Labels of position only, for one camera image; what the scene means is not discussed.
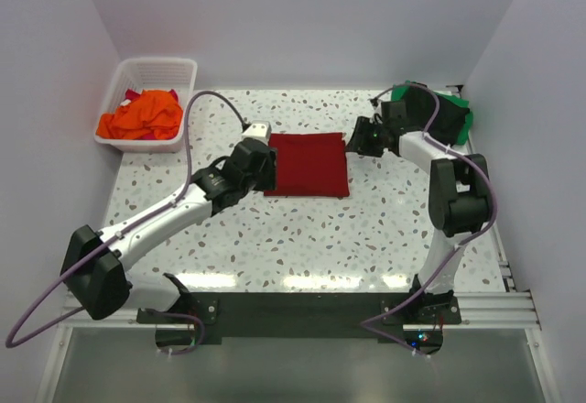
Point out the aluminium extrusion rail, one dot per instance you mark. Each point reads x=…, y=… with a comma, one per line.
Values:
x=499, y=313

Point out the orange t-shirt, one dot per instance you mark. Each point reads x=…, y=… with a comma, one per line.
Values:
x=155, y=115

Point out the white plastic laundry basket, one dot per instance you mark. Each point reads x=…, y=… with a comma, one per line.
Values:
x=150, y=73

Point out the dark red t-shirt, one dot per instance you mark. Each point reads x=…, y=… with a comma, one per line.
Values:
x=310, y=165

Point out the folded green t-shirt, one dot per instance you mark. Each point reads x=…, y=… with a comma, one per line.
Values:
x=464, y=128

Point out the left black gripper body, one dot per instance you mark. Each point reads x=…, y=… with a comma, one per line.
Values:
x=268, y=168

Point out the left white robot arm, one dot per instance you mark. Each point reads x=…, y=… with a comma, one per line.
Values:
x=97, y=263

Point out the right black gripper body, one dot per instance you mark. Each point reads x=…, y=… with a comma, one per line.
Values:
x=355, y=136

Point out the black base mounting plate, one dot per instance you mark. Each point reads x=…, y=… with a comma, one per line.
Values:
x=192, y=330

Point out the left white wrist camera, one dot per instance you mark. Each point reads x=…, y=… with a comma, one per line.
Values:
x=258, y=130

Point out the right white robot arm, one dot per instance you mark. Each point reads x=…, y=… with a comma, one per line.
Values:
x=461, y=198

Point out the folded black t-shirt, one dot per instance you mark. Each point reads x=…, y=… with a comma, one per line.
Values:
x=439, y=114

